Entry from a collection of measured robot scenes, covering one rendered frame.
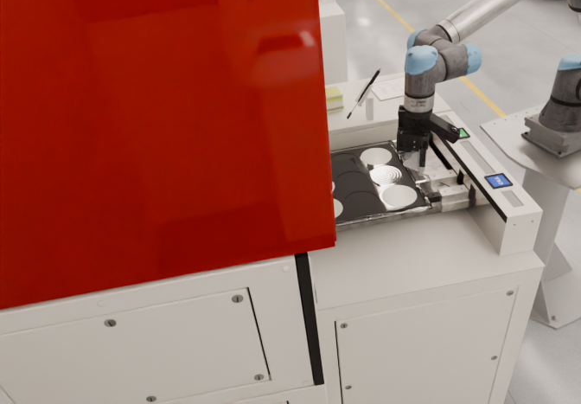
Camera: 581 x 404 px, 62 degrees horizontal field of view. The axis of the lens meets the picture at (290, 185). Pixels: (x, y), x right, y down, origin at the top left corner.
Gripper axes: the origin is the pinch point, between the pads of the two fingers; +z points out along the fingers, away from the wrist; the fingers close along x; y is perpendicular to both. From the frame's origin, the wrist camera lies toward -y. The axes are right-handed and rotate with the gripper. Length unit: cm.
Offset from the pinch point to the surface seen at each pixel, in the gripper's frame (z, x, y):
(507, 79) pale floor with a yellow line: 100, -269, -53
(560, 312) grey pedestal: 98, -39, -59
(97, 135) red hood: -52, 69, 40
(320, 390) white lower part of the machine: 19, 59, 18
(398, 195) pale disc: 9.0, 0.8, 6.7
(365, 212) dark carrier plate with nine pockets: 9.1, 9.3, 15.0
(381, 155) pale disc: 9.1, -20.0, 14.1
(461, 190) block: 8.3, -3.1, -10.9
